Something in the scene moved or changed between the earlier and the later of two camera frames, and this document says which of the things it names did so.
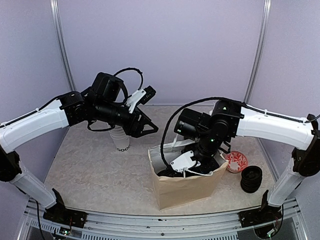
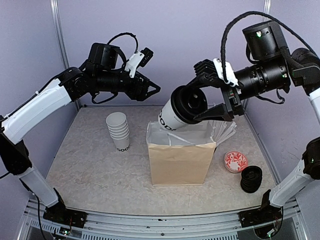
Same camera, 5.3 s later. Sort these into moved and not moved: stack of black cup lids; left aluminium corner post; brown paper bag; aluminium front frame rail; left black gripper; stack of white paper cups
Moved: brown paper bag; left black gripper
Not moved: stack of white paper cups; aluminium front frame rail; left aluminium corner post; stack of black cup lids
